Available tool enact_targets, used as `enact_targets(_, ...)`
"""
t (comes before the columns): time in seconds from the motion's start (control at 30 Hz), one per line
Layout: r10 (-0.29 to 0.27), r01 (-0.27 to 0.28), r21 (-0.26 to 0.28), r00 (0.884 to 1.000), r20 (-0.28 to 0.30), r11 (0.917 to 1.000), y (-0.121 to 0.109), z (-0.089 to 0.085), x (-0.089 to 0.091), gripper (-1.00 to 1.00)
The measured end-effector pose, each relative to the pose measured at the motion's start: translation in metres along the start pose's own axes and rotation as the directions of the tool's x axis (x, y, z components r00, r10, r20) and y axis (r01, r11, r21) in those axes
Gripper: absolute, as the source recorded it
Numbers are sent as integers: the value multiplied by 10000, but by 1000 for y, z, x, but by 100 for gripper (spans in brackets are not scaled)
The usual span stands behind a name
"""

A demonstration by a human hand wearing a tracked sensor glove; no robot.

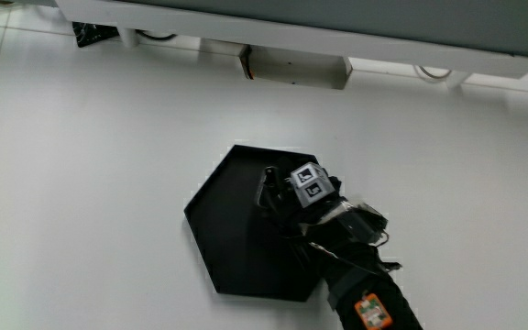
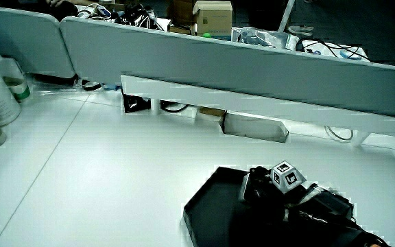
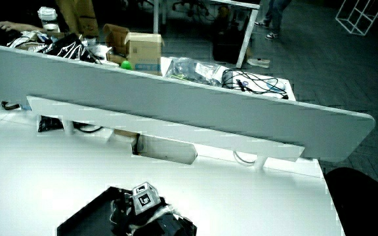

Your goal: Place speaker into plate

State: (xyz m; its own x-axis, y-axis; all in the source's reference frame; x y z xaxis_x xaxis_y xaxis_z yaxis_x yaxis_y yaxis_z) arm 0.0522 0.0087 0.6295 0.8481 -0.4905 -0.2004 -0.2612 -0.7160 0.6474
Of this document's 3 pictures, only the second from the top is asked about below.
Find black cable bundle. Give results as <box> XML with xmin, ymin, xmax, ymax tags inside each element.
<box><xmin>295</xmin><ymin>36</ymin><xmax>370</xmax><ymax>61</ymax></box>

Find black speaker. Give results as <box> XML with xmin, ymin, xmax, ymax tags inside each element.
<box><xmin>240</xmin><ymin>171</ymin><xmax>257</xmax><ymax>204</ymax></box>

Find white cup green band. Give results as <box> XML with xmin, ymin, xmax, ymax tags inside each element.
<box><xmin>0</xmin><ymin>57</ymin><xmax>32</xmax><ymax>103</ymax></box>

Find white shoes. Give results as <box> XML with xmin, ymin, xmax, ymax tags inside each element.
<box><xmin>286</xmin><ymin>24</ymin><xmax>315</xmax><ymax>37</ymax></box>

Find grey cable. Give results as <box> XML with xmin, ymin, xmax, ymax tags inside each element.
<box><xmin>324</xmin><ymin>126</ymin><xmax>355</xmax><ymax>142</ymax></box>

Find person's right hand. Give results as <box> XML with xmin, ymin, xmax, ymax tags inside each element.
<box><xmin>243</xmin><ymin>160</ymin><xmax>322</xmax><ymax>214</ymax></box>

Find black plate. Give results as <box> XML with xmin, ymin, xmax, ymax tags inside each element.
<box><xmin>182</xmin><ymin>166</ymin><xmax>287</xmax><ymax>247</ymax></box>

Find clear plastic bag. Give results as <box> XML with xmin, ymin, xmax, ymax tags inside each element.
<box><xmin>231</xmin><ymin>26</ymin><xmax>300</xmax><ymax>51</ymax></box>

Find brown cardboard box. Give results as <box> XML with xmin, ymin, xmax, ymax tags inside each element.
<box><xmin>170</xmin><ymin>0</ymin><xmax>197</xmax><ymax>25</ymax></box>

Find long grey desk partition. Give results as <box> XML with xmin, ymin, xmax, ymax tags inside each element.
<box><xmin>59</xmin><ymin>16</ymin><xmax>395</xmax><ymax>121</ymax></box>

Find person's right forearm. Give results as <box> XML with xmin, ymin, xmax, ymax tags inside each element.
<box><xmin>286</xmin><ymin>189</ymin><xmax>392</xmax><ymax>247</ymax></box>

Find white desk shelf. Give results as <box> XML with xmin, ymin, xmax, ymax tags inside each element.
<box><xmin>120</xmin><ymin>74</ymin><xmax>395</xmax><ymax>148</ymax></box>

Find black power adapter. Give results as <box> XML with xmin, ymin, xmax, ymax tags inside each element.
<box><xmin>121</xmin><ymin>92</ymin><xmax>152</xmax><ymax>114</ymax></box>

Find white post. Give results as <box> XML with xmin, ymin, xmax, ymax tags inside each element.
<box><xmin>277</xmin><ymin>0</ymin><xmax>296</xmax><ymax>34</ymax></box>

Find black tape roll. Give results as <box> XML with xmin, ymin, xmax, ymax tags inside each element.
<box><xmin>82</xmin><ymin>80</ymin><xmax>103</xmax><ymax>92</ymax></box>

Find small grey desk partition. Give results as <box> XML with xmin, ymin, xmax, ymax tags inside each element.
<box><xmin>0</xmin><ymin>3</ymin><xmax>77</xmax><ymax>79</ymax></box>

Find black bag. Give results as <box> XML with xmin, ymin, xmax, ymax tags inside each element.
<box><xmin>115</xmin><ymin>3</ymin><xmax>160</xmax><ymax>30</ymax></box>

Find grey cable outlet box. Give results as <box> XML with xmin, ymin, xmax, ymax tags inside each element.
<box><xmin>219</xmin><ymin>111</ymin><xmax>290</xmax><ymax>143</ymax></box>

